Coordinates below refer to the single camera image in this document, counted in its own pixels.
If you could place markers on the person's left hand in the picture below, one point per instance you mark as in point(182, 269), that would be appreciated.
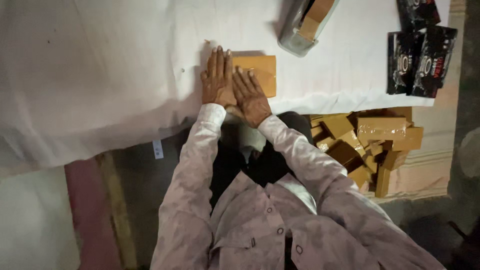
point(217, 84)

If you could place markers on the person's right hand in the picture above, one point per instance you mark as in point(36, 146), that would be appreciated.
point(252, 103)

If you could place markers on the brown taped parcel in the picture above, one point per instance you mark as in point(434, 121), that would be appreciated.
point(264, 73)

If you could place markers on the dark trousers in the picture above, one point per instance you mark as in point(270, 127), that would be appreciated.
point(273, 157)

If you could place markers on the grey tape dispenser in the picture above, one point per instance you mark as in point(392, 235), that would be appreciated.
point(292, 41)

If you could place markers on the small white label tag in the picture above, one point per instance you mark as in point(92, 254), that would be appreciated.
point(158, 149)

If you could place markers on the white table sheet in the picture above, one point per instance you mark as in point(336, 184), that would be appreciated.
point(112, 75)

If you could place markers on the brown packing tape roll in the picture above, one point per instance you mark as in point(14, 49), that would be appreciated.
point(317, 15)

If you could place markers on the pile of brown wrapped parcels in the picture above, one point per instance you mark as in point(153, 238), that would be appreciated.
point(375, 138)

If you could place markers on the pale patterned shirt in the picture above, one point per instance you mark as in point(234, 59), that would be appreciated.
point(255, 232)

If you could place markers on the black printed packet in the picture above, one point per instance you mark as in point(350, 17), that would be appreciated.
point(435, 60)
point(418, 13)
point(401, 63)

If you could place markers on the red wooden post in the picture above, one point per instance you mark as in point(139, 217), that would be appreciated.
point(93, 217)

